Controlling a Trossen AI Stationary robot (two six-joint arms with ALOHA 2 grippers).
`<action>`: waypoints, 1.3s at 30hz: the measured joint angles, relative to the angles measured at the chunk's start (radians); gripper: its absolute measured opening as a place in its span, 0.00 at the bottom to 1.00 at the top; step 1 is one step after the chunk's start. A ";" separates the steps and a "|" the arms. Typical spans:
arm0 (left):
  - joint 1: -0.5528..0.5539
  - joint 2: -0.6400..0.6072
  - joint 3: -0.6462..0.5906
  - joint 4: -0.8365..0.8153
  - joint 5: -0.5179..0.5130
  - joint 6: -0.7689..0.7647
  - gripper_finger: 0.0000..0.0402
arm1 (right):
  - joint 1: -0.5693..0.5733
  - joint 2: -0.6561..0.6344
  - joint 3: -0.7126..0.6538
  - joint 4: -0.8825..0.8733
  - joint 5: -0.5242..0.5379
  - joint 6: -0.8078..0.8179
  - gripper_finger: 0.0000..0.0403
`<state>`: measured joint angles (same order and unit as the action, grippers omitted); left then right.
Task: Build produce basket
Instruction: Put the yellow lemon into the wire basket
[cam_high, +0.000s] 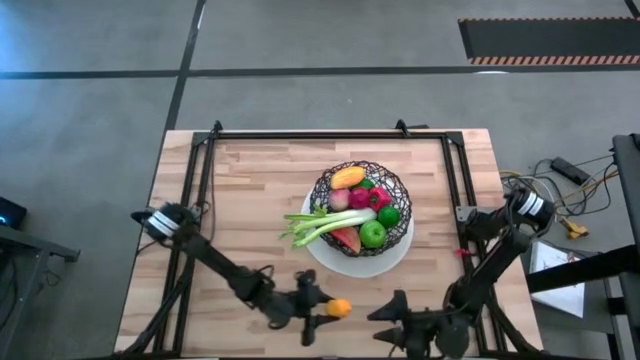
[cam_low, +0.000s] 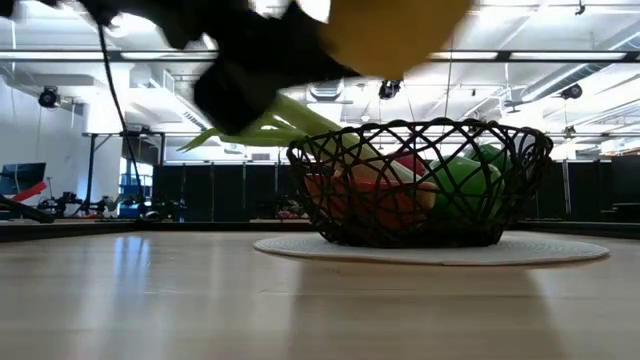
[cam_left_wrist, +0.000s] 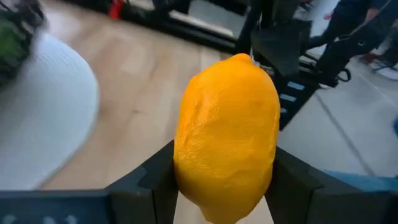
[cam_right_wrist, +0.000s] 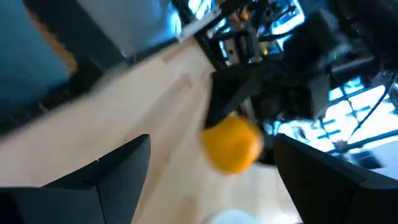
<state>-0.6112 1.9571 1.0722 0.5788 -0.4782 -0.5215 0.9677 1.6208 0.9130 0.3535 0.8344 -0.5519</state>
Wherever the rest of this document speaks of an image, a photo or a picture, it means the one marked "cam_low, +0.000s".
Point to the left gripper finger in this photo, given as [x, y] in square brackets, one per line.
[235, 95]

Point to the yellow toy fruit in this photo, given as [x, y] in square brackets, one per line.
[395, 35]

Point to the orange toy carrot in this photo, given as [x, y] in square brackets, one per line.
[390, 205]

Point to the red toy apple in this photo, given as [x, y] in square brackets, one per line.
[412, 163]

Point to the light green toy apple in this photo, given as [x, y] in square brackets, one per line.
[465, 185]

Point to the round white woven placemat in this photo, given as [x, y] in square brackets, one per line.
[550, 252]

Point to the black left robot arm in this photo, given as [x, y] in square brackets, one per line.
[150, 15]

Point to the black partition panels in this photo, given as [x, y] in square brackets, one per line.
[600, 185]
[230, 192]

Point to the pink background object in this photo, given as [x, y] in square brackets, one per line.
[287, 215]

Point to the black ceiling spotlight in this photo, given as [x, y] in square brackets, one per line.
[48, 97]
[390, 90]
[571, 91]

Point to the blue cart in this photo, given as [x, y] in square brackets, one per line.
[131, 210]

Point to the black metal stand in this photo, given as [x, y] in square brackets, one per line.
[92, 165]

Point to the background robot equipment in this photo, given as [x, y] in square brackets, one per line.
[65, 205]

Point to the red background object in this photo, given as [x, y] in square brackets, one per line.
[32, 191]

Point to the dark monitor screen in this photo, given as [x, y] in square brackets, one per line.
[22, 175]

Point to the black slanted bar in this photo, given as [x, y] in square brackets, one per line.
[25, 210]

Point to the silver ceiling duct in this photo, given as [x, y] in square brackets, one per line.
[326, 91]

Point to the black table edge rail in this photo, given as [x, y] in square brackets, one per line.
[150, 226]

